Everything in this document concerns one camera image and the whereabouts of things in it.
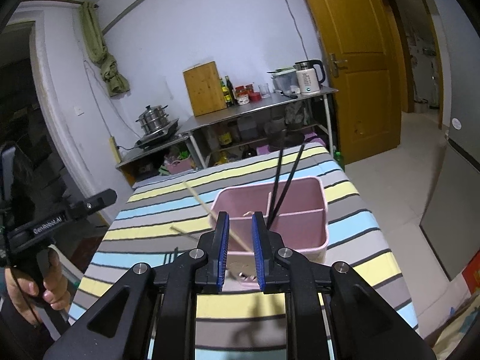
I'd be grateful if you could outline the light wooden chopstick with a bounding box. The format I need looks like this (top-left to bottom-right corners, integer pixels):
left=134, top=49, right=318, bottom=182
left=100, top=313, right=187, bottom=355
left=183, top=180, right=253, bottom=253

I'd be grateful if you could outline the black chopstick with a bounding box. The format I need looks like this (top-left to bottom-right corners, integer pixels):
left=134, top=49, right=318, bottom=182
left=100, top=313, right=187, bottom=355
left=266, top=139, right=308, bottom=230
left=267, top=129, right=287, bottom=228

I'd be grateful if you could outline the metal kitchen shelf table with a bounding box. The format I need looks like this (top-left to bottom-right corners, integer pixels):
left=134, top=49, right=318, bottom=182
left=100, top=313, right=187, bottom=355
left=178, top=86, right=338, bottom=168

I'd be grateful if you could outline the person's left hand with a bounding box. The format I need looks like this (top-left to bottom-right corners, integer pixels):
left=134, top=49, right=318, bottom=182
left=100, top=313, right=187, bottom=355
left=4, top=244, right=73, bottom=325

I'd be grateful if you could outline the pink plastic utensil basket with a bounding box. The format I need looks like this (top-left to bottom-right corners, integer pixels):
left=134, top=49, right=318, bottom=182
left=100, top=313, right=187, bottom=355
left=211, top=176, right=329, bottom=289

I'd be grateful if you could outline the striped tablecloth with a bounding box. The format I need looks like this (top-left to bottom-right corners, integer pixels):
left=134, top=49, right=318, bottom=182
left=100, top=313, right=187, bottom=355
left=69, top=143, right=418, bottom=359

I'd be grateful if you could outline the black induction cooker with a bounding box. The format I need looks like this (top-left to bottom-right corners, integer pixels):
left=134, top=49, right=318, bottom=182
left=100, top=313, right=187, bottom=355
left=135, top=119, right=178, bottom=150

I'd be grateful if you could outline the low metal side table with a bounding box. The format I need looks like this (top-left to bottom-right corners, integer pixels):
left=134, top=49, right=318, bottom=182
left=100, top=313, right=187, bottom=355
left=115, top=136, right=187, bottom=186

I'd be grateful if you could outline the stainless steel steamer pot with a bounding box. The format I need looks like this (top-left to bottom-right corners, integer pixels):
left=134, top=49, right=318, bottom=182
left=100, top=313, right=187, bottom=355
left=137, top=105, right=169, bottom=135

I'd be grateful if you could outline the green hanging cloth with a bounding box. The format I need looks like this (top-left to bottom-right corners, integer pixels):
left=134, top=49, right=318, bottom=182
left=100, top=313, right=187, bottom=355
left=80, top=2, right=130, bottom=97

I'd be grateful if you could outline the bamboo cutting board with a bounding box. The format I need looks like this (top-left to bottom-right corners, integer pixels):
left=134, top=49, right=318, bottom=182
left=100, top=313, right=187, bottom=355
left=183, top=61, right=227, bottom=116

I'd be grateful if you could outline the dark sauce bottle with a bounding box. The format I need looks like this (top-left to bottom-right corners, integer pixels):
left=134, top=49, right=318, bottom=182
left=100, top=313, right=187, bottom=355
left=224, top=75, right=237, bottom=106

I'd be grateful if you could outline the green-capped oil bottle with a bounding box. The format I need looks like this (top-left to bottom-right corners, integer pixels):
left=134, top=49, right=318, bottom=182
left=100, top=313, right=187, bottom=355
left=220, top=78, right=231, bottom=107

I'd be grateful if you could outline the red lidded jar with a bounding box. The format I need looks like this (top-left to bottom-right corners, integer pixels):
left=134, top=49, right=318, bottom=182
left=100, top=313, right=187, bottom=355
left=234, top=84, right=262, bottom=106

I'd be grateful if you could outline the grey refrigerator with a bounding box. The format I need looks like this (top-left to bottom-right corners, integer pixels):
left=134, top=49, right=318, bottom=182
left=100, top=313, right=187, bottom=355
left=420, top=0, right=479, bottom=280

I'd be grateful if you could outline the drinking glass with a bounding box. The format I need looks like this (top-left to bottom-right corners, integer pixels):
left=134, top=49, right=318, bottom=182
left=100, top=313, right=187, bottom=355
left=259, top=83, right=271, bottom=98

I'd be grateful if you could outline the white electric kettle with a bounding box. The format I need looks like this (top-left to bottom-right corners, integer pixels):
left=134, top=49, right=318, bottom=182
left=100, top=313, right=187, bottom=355
left=294, top=59, right=326, bottom=95

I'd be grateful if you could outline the clear plastic container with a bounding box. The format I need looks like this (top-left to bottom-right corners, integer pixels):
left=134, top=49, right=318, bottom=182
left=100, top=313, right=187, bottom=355
left=268, top=67, right=300, bottom=94

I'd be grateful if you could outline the wooden door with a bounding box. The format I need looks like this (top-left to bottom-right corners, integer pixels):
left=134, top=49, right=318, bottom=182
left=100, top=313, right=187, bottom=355
left=306, top=0, right=401, bottom=164

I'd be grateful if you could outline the white wall switch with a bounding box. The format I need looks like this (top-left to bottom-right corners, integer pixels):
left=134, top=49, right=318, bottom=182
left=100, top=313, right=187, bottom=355
left=74, top=106, right=84, bottom=116

